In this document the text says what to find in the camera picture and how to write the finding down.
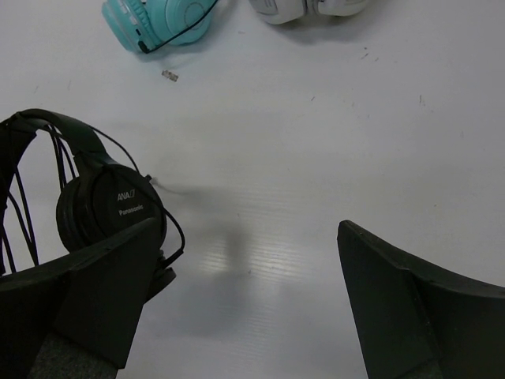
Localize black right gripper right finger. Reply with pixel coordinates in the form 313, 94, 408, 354
337, 220, 504, 378

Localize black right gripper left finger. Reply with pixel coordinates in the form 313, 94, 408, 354
1, 219, 158, 378

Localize black on-ear headphones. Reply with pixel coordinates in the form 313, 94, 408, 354
0, 108, 178, 305

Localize thin black headphone cable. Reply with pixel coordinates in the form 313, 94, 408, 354
0, 122, 186, 277

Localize teal cat-ear headphones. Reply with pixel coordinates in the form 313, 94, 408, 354
101, 0, 217, 54

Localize white grey gaming headset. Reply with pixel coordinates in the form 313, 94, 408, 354
249, 0, 369, 25

